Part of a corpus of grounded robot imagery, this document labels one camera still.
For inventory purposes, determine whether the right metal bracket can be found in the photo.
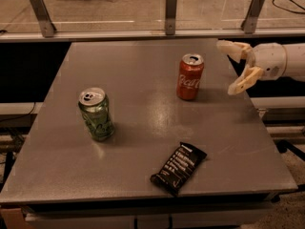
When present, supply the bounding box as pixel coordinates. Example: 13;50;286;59
241;0;265;34

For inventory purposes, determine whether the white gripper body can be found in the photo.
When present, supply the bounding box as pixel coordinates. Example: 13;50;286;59
253;43;286;80

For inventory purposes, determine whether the metal bracket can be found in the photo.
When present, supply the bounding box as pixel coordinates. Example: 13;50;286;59
241;0;265;34
30;0;56;38
165;0;177;35

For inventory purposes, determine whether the green soda can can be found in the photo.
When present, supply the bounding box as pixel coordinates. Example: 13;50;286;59
78;87;114;141

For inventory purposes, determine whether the red coke can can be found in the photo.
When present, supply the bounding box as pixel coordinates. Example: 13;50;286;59
176;53;204;100

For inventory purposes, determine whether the black cable at left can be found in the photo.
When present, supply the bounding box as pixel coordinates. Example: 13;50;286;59
0;101;37;124

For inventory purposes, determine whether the grey metal rail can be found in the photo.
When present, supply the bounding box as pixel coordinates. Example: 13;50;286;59
0;28;305;43

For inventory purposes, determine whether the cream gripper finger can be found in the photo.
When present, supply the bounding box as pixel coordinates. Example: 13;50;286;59
216;40;254;63
228;65;264;95

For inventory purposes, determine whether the middle metal bracket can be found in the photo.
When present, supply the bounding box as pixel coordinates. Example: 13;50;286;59
165;0;177;35

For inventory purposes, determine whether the black snack bar wrapper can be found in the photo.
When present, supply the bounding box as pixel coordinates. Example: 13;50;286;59
150;142;207;197

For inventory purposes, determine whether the left metal bracket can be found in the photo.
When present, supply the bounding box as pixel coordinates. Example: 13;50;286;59
30;0;56;38

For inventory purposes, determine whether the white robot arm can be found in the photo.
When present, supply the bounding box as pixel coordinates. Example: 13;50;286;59
216;40;305;95

